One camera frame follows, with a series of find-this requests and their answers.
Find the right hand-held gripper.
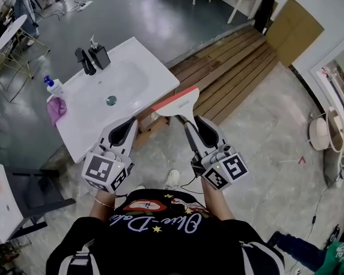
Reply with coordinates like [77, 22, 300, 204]
[183, 115, 250, 191]

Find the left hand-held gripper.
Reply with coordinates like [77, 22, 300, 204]
[80, 115, 140, 194]

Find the white squeegee with red blade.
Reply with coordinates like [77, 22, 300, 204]
[151, 85, 200, 125]

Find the person's right forearm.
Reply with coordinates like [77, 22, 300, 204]
[200, 178, 236, 222]

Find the person's left forearm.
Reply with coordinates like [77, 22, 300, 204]
[89, 188, 117, 220]

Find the wooden vanity cabinet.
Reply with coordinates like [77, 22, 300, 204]
[133, 89, 177, 148]

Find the white basin table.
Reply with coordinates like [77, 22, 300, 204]
[46, 36, 181, 164]

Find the person's right white shoe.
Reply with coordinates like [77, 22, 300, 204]
[163, 169, 181, 191]

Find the purple cloth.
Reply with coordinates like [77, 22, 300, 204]
[46, 96, 68, 128]

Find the wooden plank platform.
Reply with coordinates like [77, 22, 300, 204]
[166, 26, 279, 125]

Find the white pump bottle blue cap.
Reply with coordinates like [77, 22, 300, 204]
[44, 75, 65, 99]

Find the black faucet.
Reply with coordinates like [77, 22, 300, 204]
[74, 47, 97, 76]

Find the black square soap dispenser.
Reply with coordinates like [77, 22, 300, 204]
[88, 34, 112, 70]

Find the black shelf rack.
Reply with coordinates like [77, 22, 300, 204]
[0, 162, 77, 245]

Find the person's black printed shirt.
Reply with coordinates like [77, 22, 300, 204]
[45, 189, 286, 275]

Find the pale round tub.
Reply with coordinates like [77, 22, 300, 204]
[308, 117, 333, 151]

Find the beige round hoop tray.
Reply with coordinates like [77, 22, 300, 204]
[325, 106, 344, 154]

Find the white flat panel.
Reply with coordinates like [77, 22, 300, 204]
[0, 164, 24, 243]

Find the white power strip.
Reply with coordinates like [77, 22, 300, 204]
[76, 0, 93, 12]

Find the black folded stand bundle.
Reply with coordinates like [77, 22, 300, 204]
[253, 0, 277, 36]

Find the brown cardboard sheet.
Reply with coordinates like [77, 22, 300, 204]
[265, 0, 325, 68]

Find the round white side table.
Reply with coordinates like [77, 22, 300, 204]
[0, 14, 52, 103]

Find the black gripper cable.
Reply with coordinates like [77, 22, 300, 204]
[179, 176, 204, 195]

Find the gold bracelet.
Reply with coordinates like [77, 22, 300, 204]
[93, 198, 115, 209]

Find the black power cable with adapter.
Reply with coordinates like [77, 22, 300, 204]
[292, 179, 344, 275]

